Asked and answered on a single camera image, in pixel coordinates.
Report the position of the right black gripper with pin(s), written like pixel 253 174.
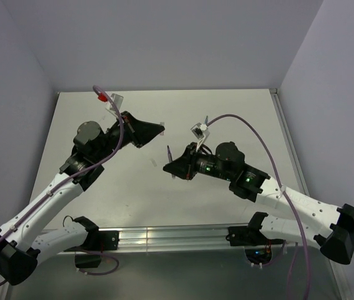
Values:
pixel 184 166

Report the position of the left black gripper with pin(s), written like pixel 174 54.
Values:
pixel 140 133

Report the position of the purple highlighter pen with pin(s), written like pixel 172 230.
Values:
pixel 170 159

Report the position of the clear pen cap pink tint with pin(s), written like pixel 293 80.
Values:
pixel 162 133

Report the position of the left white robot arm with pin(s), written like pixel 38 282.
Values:
pixel 75 176

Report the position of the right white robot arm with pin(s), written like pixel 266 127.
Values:
pixel 326 227

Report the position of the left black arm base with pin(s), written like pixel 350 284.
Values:
pixel 100 242

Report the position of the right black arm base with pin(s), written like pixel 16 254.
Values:
pixel 245 236

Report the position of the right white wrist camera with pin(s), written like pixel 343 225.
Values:
pixel 201 132

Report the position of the aluminium front rail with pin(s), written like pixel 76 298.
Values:
pixel 142 239

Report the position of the aluminium rail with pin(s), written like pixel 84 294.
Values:
pixel 337 270
pixel 142 239

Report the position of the aluminium right side rail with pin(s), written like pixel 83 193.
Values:
pixel 337 270

